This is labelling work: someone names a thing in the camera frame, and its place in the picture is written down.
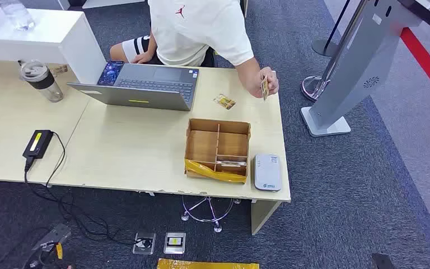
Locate white furniture base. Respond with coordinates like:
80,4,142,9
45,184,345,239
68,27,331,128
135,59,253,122
82,0,147,10

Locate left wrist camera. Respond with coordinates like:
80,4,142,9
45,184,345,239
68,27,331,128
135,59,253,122
32,222,72,253

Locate yellow tape on box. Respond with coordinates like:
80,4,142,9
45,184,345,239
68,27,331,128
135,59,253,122
184,159,248,184

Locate person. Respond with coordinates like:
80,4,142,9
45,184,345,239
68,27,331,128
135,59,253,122
110,0,279,101

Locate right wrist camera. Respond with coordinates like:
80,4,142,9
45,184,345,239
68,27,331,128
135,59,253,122
371,253,398,269

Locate grey kiosk stand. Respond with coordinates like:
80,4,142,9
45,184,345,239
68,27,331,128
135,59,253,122
300,0,430,138

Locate clear tumbler with black band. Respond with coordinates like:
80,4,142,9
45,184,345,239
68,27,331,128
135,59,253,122
18,59,64,104

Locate beige desk leg panel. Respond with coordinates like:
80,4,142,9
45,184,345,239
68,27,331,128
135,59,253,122
251,200,283,236

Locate floor socket with plug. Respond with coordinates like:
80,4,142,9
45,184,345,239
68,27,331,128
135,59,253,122
132,232,157,256

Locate small tan object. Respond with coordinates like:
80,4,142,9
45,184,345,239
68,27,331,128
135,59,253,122
51,64,69,77

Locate gold card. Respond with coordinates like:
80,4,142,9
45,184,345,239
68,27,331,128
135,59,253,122
213,93,237,110

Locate cardboard box with dividers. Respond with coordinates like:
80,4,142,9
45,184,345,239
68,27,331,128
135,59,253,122
184,118,252,185

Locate yellow floor tape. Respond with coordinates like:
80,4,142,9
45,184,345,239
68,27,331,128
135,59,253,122
156,258,260,269

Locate grey laptop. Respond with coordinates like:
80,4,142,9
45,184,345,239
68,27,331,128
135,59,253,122
67,62,200,112

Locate person's left hand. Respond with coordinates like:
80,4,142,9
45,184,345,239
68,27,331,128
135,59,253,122
249,67,279,99

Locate thin black cable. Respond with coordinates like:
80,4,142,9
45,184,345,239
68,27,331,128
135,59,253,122
45,131,112,238

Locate floor socket with cover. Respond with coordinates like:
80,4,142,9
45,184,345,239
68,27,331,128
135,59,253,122
163,231,187,255

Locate chrome stool base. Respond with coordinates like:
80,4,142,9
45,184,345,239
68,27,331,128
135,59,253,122
180,196,242,234

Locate person's right hand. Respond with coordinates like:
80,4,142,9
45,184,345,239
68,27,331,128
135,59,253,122
130,51,156,64

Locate chrome stanchion post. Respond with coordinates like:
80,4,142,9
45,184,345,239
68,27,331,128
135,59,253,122
301,0,371,103

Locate black power adapter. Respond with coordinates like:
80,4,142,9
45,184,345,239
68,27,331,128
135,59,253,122
22,129,54,160

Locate clear plastic water bottle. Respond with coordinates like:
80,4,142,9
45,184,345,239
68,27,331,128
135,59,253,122
0,0,36,31

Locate white desk riser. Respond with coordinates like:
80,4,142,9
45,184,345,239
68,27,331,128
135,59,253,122
0,8,107,85

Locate black stanchion post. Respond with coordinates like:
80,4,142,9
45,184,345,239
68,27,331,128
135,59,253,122
311,0,352,58

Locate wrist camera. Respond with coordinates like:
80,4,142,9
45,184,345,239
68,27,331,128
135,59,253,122
32,222,72,253
371,253,398,269

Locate smartphone with lit screen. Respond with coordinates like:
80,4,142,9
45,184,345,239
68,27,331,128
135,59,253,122
97,60,125,87

